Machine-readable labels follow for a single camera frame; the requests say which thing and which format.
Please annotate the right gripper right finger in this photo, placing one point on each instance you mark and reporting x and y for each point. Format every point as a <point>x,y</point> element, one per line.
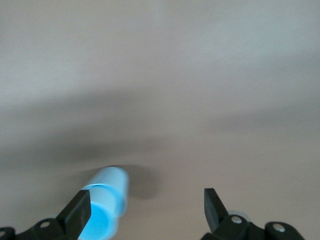
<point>215,210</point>

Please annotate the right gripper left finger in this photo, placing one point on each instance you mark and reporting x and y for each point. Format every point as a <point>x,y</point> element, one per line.
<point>75,215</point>

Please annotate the brown table cover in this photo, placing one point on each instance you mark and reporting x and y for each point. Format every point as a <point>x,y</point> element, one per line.
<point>160,87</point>

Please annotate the blue plastic cup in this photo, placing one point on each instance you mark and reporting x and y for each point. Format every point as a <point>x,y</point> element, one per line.
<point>110,195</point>

